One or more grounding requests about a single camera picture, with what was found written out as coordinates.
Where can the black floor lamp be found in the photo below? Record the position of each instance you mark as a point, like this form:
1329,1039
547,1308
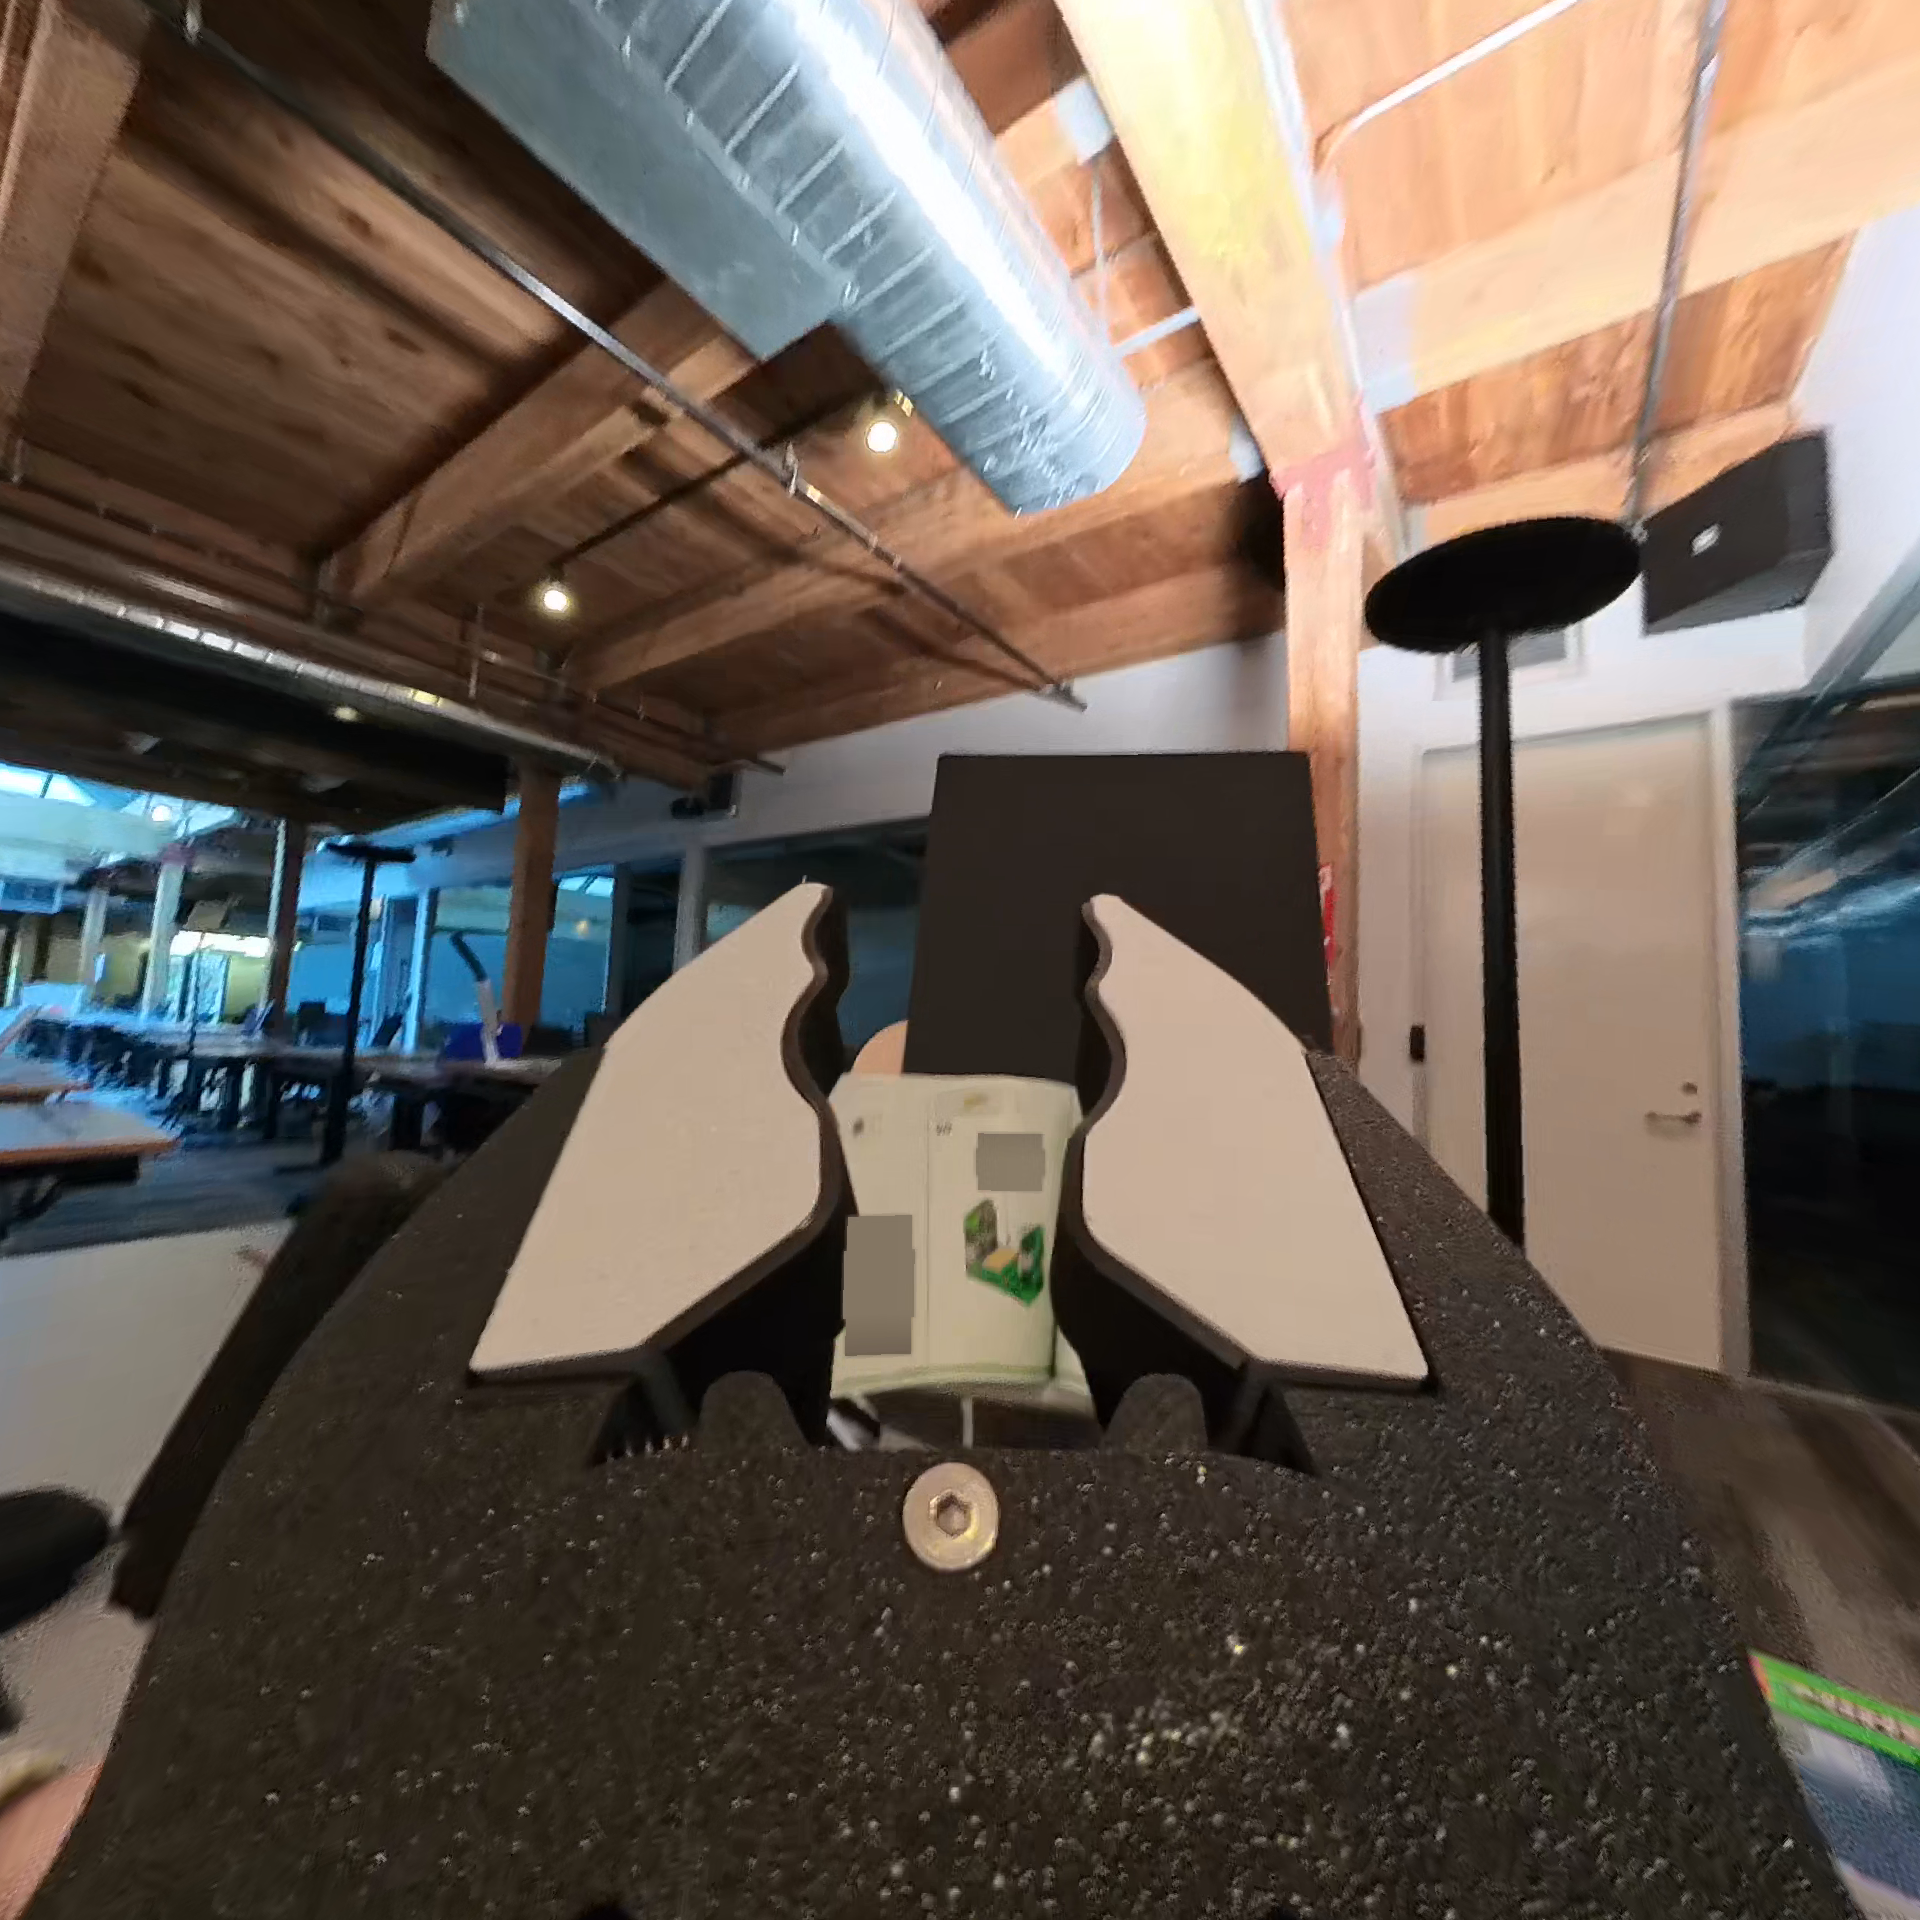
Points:
1499,586

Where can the lego instruction booklet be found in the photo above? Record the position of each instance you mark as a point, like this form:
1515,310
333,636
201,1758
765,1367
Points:
945,1200

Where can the silver ventilation duct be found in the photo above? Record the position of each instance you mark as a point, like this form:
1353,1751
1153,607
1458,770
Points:
840,195

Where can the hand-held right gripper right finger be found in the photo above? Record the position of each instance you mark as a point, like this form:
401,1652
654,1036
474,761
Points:
1229,1185

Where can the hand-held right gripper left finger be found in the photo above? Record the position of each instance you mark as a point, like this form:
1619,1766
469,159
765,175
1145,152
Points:
674,1171

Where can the black wall speaker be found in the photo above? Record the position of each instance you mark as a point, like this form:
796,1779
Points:
1740,534

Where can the black upright panel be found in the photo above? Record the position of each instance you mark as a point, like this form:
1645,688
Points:
1019,856

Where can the green lego set box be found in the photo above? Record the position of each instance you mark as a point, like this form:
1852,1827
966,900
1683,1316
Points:
1852,1770

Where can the white door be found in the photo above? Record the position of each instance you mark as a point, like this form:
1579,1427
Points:
1588,974

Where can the wooden office table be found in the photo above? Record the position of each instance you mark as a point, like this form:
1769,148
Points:
75,1147

